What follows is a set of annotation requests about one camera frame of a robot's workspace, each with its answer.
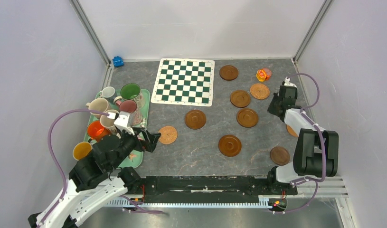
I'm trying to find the dark walnut coaster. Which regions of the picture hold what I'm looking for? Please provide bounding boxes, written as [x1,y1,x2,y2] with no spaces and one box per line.
[270,146,290,166]

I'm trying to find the purple cable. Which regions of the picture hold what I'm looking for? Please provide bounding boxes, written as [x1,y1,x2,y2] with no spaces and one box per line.
[268,73,328,215]
[36,109,117,228]

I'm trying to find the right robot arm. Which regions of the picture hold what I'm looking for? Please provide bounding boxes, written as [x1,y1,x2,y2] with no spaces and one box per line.
[266,85,339,194]

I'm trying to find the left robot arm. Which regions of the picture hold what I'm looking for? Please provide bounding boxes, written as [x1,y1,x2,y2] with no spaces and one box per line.
[28,127,161,228]

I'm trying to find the brown wooden ridged coaster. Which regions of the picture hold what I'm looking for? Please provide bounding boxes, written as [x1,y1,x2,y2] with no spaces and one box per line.
[184,110,207,130]
[218,134,242,157]
[236,108,258,128]
[230,90,251,108]

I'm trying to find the green floral tray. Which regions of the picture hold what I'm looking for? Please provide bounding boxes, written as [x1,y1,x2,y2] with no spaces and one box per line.
[84,89,151,168]

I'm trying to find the orange pink toy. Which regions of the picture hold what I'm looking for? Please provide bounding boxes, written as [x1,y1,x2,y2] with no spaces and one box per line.
[256,68,272,82]

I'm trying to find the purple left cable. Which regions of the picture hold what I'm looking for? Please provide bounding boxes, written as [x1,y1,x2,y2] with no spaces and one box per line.
[36,109,117,228]

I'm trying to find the grey white mug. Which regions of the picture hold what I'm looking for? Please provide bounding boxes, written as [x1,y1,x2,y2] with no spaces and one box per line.
[97,86,117,103]

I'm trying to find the pink ghost pattern mug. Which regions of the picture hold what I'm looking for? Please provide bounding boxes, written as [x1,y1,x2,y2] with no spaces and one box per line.
[119,100,143,126]

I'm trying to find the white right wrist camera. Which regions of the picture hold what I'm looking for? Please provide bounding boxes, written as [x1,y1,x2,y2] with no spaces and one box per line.
[283,77,297,87]

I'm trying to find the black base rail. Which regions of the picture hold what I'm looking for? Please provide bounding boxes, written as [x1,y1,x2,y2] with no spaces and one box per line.
[124,176,298,204]

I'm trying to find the cream ceramic mug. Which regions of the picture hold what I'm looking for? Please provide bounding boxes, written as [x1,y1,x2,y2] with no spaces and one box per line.
[100,115,120,135]

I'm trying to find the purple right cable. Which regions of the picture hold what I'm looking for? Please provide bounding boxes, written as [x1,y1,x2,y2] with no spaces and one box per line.
[268,73,328,215]

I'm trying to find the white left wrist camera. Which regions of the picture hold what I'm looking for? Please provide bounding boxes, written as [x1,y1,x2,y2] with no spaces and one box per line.
[107,111,135,135]

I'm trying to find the yellow interior mug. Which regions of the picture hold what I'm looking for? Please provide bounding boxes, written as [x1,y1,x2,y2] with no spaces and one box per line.
[73,142,92,161]

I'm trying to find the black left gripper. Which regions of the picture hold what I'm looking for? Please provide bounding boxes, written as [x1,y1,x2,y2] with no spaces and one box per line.
[109,125,161,170]

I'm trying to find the woven rattan coaster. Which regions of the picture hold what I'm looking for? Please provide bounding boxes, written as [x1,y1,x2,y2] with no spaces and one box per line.
[159,126,178,144]
[250,83,270,100]

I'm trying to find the plain orange cork coaster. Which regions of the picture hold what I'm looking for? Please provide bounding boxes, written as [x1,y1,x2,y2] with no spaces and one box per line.
[286,125,298,137]

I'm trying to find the beige mug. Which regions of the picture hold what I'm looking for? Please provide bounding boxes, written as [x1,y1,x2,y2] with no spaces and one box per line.
[85,98,111,113]

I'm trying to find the green interior cartoon mug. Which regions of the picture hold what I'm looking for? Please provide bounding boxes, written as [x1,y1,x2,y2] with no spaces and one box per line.
[120,83,145,108]

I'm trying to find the green white chessboard mat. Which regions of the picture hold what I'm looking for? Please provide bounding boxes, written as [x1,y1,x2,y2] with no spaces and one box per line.
[151,58,215,107]

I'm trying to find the orange mug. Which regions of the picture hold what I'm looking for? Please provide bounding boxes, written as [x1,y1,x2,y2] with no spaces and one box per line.
[86,120,111,142]

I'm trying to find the blue toy block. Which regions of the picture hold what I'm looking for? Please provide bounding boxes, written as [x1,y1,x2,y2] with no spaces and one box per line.
[112,56,124,67]

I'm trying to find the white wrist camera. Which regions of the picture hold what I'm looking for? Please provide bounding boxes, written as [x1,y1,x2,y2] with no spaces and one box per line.
[107,111,135,135]
[283,77,297,87]

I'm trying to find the brown wooden far coaster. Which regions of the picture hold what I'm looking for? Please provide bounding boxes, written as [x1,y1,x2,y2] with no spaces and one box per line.
[219,65,239,81]

